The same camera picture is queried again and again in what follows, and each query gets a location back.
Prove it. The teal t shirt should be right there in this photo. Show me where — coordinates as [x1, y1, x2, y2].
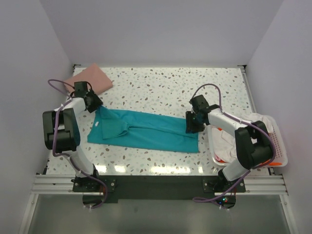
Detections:
[87, 106, 199, 153]

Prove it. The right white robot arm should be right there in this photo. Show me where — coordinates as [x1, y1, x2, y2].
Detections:
[186, 95, 276, 192]

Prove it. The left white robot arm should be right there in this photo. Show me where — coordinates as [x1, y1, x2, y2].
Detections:
[42, 81, 103, 191]

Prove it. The folded pink t shirt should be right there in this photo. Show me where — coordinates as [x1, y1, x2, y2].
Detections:
[65, 63, 113, 95]

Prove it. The white t shirt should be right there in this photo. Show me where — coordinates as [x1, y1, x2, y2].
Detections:
[208, 113, 274, 166]

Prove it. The white plastic basket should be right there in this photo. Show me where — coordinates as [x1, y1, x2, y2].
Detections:
[207, 113, 288, 167]

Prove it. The orange t shirt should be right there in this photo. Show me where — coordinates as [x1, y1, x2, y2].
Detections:
[209, 125, 288, 167]

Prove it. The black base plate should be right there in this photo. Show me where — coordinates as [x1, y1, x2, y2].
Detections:
[71, 175, 246, 209]

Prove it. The aluminium front rail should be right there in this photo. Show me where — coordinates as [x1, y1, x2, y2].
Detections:
[31, 175, 288, 196]

